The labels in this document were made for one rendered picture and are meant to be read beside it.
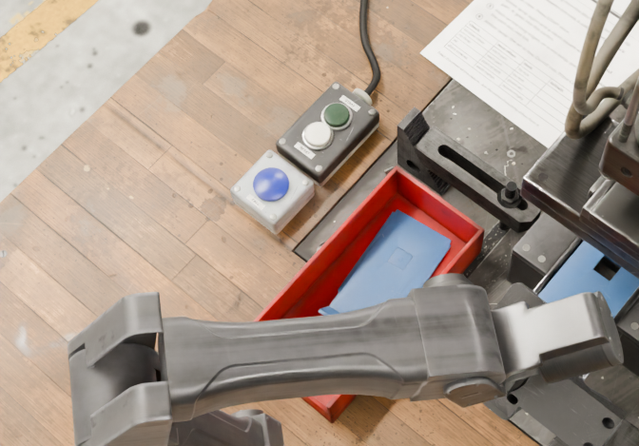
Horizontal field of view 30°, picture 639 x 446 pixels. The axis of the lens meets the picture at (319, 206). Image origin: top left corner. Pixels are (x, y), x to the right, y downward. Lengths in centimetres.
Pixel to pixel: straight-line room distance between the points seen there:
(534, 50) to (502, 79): 6
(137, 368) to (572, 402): 34
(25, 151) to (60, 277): 116
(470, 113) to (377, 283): 24
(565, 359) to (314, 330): 20
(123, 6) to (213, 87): 122
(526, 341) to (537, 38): 62
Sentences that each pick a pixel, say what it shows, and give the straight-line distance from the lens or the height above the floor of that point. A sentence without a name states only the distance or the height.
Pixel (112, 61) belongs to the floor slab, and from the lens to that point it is 256.
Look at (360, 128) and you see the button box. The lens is 134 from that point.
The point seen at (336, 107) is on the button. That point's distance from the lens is 135.
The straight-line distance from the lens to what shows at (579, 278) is 122.
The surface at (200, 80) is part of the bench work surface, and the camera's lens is 143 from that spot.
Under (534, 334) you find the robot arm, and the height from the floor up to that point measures 126.
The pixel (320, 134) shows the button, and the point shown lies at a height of 94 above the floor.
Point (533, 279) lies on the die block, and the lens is 125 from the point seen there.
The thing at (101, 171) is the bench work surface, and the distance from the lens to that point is 139.
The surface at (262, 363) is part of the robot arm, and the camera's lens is 81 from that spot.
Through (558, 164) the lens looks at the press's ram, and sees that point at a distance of 109.
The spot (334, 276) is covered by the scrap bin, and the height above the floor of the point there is 90.
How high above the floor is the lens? 211
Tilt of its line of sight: 65 degrees down
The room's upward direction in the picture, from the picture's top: 8 degrees counter-clockwise
